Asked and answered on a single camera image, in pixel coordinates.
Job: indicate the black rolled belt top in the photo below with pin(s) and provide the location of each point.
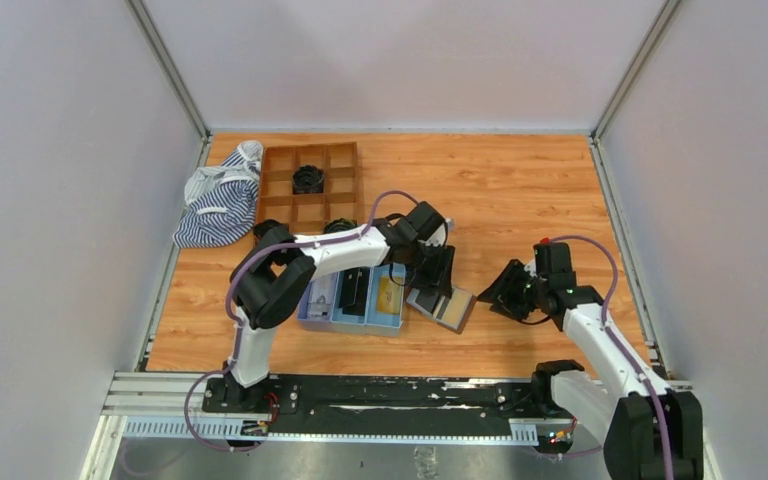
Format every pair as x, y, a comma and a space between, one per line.
308, 179

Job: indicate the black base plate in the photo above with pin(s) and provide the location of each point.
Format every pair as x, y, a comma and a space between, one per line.
390, 406

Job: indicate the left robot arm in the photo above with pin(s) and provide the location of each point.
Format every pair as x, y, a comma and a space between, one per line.
267, 285

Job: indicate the dark patterned rolled belt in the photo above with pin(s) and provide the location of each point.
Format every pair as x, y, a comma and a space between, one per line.
340, 225

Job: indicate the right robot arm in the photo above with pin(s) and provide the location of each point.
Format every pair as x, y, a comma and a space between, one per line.
646, 428

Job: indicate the black card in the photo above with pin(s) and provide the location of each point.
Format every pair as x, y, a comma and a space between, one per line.
353, 291

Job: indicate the grey card in box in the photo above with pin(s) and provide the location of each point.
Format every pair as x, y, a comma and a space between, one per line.
321, 298

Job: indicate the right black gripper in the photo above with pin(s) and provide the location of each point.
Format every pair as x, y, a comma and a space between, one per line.
516, 291

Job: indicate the brown leather card holder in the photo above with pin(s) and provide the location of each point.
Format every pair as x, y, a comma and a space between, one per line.
450, 312

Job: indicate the brown wooden grid tray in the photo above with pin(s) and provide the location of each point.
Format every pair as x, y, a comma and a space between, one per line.
309, 213

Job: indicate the striped blue white cloth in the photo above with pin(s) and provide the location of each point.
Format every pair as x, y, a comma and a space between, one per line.
221, 201

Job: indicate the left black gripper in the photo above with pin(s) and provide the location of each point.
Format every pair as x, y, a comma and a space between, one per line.
438, 270

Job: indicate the black rolled belt left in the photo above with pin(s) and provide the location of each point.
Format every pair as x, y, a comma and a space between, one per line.
266, 228

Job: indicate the blue three-compartment box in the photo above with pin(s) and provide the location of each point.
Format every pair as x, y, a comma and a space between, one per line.
372, 323

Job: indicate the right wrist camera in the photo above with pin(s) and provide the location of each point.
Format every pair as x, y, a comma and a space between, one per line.
553, 264

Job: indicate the black rolled belt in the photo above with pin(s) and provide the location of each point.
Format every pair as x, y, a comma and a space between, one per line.
308, 179
266, 228

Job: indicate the gold VIP card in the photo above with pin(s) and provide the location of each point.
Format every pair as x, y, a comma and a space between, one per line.
390, 296

